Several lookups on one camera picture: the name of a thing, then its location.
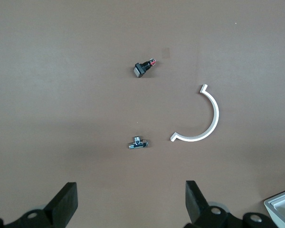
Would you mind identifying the white semicircular plastic clamp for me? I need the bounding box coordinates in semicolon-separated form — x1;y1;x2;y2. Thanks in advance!
169;84;220;143

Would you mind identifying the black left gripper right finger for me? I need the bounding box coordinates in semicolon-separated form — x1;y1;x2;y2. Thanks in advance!
185;180;238;228

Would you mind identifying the white drawer cabinet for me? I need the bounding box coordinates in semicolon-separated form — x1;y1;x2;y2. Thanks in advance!
263;187;285;228

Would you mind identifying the black square push switch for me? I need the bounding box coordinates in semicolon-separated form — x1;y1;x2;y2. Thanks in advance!
133;58;157;78

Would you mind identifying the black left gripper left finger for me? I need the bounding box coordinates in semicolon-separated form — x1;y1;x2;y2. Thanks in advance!
7;182;78;228

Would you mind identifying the chrome T-shaped fitting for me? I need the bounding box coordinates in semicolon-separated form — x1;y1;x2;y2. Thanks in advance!
127;135;149;150

